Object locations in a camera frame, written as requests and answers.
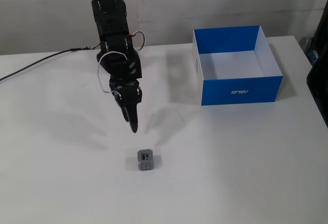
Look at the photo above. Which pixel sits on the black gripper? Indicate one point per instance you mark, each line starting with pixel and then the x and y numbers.
pixel 127 92

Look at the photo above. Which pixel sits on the gray block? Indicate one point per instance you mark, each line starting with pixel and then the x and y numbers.
pixel 145 160

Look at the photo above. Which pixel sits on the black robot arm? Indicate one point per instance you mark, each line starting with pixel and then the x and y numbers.
pixel 109 16

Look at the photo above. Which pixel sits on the blue and white cardboard box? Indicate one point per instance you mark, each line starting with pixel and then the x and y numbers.
pixel 238 90

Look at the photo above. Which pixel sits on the gray plastic object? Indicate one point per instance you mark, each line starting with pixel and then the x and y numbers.
pixel 307 47

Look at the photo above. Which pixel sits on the black plastic chair back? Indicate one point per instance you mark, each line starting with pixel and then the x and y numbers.
pixel 320 80

